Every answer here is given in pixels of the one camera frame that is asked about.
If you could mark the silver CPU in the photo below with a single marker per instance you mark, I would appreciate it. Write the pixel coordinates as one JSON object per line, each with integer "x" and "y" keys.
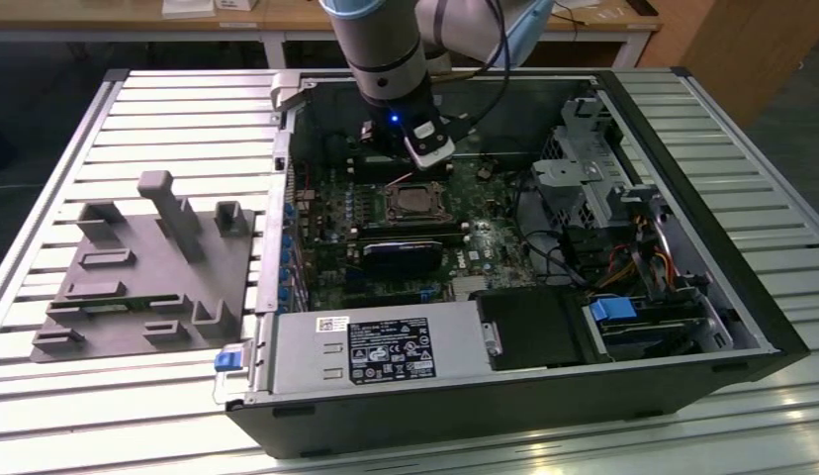
{"x": 409, "y": 199}

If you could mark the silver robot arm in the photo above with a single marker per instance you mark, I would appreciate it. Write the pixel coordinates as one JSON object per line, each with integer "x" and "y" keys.
{"x": 383, "y": 49}

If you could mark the black RAM slot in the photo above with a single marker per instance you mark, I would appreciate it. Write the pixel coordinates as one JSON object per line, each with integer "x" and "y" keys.
{"x": 385, "y": 170}
{"x": 383, "y": 164}
{"x": 432, "y": 176}

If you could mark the CPU socket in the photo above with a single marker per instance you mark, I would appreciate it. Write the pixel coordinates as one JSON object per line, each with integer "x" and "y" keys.
{"x": 388, "y": 218}

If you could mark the black plastic drive cover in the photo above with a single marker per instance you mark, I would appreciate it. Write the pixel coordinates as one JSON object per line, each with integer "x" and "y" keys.
{"x": 535, "y": 326}

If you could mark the round coin battery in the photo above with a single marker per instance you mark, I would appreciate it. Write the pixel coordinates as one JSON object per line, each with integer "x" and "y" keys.
{"x": 483, "y": 172}

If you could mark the green RAM stick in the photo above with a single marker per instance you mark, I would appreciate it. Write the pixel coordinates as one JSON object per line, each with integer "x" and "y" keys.
{"x": 416, "y": 230}

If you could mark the green motherboard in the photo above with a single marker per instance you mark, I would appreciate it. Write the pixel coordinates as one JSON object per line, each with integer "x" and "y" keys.
{"x": 495, "y": 232}

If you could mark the black graphics card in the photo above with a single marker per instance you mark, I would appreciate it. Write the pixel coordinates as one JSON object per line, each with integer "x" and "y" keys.
{"x": 403, "y": 262}

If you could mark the grey metal drive cage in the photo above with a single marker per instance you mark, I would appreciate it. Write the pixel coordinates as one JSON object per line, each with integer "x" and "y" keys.
{"x": 581, "y": 198}

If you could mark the silver chipset heatsink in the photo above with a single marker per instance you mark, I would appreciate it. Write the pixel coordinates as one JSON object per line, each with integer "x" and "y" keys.
{"x": 468, "y": 287}

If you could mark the white box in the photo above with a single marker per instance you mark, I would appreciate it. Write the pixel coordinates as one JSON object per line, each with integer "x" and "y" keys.
{"x": 184, "y": 7}
{"x": 236, "y": 4}

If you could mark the wooden desk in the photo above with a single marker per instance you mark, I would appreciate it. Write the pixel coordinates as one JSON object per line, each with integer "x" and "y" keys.
{"x": 119, "y": 25}

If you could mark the grey parts rack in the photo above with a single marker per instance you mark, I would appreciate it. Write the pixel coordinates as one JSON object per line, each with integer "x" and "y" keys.
{"x": 146, "y": 277}

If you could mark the grey power supply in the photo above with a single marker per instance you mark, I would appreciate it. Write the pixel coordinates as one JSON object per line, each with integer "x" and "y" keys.
{"x": 304, "y": 356}

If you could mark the blue disk carrier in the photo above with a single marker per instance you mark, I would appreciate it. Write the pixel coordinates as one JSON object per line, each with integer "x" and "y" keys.
{"x": 611, "y": 311}

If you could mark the blue case latch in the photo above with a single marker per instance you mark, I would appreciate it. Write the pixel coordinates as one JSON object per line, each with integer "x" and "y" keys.
{"x": 228, "y": 360}

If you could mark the wooden cabinet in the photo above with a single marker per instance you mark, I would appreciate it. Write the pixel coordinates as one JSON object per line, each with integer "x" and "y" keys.
{"x": 745, "y": 49}

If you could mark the black PC case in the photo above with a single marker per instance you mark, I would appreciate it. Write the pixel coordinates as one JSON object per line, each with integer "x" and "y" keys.
{"x": 449, "y": 420}

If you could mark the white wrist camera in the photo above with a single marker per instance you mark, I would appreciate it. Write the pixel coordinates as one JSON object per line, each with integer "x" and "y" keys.
{"x": 429, "y": 148}

